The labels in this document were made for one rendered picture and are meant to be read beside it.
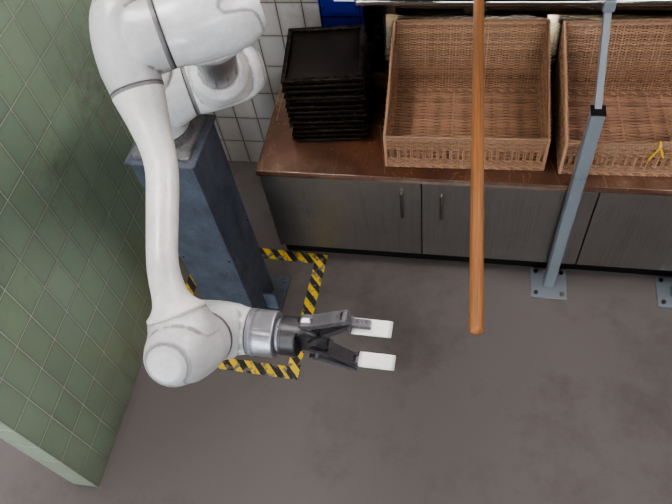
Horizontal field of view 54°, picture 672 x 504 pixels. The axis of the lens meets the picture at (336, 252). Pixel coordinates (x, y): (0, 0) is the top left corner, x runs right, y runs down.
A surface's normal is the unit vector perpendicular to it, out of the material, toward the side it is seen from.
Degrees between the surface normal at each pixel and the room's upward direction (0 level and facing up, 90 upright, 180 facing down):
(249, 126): 90
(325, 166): 0
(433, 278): 0
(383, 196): 90
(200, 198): 90
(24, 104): 90
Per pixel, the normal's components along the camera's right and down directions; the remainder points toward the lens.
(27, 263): 0.98, 0.07
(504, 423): -0.11, -0.56
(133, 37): -0.03, 0.11
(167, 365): -0.15, 0.28
